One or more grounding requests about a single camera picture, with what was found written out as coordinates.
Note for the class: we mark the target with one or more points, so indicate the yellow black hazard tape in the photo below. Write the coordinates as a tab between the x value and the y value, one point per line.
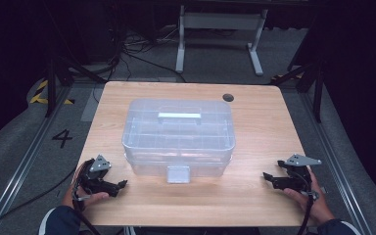
39	98

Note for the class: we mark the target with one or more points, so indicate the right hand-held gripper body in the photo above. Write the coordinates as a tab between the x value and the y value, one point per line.
295	181

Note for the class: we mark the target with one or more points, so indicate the person's right hand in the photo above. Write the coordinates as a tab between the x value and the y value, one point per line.
318	209

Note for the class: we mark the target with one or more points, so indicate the clear plastic storage box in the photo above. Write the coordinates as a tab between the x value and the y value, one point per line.
179	137

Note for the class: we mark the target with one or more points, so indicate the person's left hand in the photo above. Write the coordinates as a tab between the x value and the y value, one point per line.
70	196

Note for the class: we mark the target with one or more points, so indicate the dark round table grommet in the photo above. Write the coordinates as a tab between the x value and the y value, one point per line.
228	97

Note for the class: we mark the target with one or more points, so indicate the grey floor plate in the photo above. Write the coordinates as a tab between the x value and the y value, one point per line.
91	109

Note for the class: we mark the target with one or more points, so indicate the white metal desk frame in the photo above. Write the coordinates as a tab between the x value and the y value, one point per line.
222	21

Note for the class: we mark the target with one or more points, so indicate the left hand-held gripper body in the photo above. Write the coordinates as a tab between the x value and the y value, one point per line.
93	182

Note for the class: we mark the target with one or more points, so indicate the black tripod stand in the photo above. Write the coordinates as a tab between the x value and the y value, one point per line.
318	94
50	88

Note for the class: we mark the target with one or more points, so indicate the grey metal floor rail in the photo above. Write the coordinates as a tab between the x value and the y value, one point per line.
23	163
333	156

